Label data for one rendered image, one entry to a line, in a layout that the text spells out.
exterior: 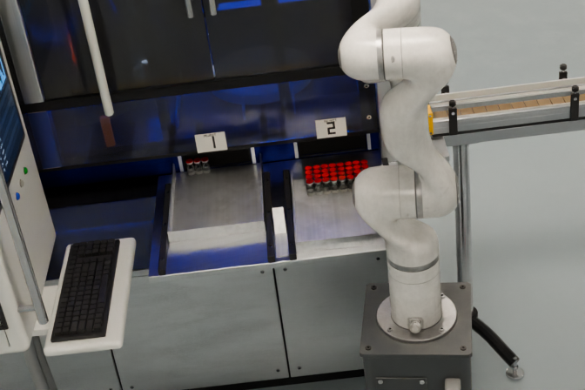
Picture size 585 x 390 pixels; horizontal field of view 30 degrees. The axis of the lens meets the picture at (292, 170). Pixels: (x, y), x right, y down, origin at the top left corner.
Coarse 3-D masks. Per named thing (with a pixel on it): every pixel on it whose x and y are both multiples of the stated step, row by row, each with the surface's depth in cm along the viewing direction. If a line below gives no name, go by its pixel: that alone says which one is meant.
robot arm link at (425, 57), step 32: (384, 32) 210; (416, 32) 209; (384, 64) 209; (416, 64) 209; (448, 64) 209; (384, 96) 223; (416, 96) 215; (384, 128) 223; (416, 128) 221; (416, 160) 227; (416, 192) 234; (448, 192) 233
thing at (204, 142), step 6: (216, 132) 305; (222, 132) 305; (198, 138) 306; (204, 138) 306; (210, 138) 306; (216, 138) 306; (222, 138) 306; (198, 144) 307; (204, 144) 307; (210, 144) 307; (216, 144) 307; (222, 144) 307; (198, 150) 308; (204, 150) 308; (210, 150) 308; (216, 150) 308; (222, 150) 308
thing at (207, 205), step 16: (176, 176) 320; (192, 176) 319; (208, 176) 318; (224, 176) 317; (240, 176) 316; (256, 176) 315; (176, 192) 312; (192, 192) 311; (208, 192) 311; (224, 192) 310; (240, 192) 309; (256, 192) 308; (176, 208) 306; (192, 208) 305; (208, 208) 304; (224, 208) 303; (240, 208) 302; (256, 208) 301; (176, 224) 299; (192, 224) 299; (208, 224) 298; (224, 224) 297; (240, 224) 291; (256, 224) 291; (176, 240) 293
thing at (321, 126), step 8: (320, 120) 305; (328, 120) 305; (336, 120) 305; (344, 120) 305; (320, 128) 306; (336, 128) 306; (344, 128) 306; (320, 136) 307; (328, 136) 308; (336, 136) 308
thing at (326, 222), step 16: (304, 192) 305; (304, 208) 299; (320, 208) 298; (336, 208) 297; (352, 208) 296; (304, 224) 293; (320, 224) 292; (336, 224) 291; (352, 224) 290; (304, 240) 281; (320, 240) 281; (336, 240) 281; (352, 240) 281; (368, 240) 282; (384, 240) 282
